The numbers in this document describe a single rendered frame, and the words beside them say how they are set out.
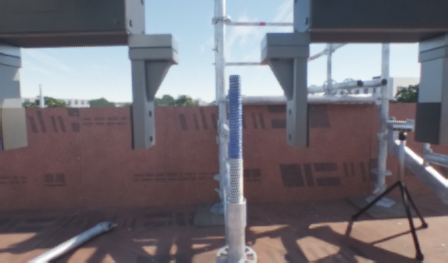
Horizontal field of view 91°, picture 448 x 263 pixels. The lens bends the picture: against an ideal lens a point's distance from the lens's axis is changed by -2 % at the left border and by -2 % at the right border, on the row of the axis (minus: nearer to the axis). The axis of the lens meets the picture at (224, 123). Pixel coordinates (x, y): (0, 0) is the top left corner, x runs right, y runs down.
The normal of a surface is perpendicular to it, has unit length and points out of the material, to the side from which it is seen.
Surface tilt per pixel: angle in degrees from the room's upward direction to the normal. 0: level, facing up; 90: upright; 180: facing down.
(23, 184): 90
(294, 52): 90
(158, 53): 90
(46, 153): 90
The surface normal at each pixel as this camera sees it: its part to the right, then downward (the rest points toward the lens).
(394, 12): 0.00, 0.07
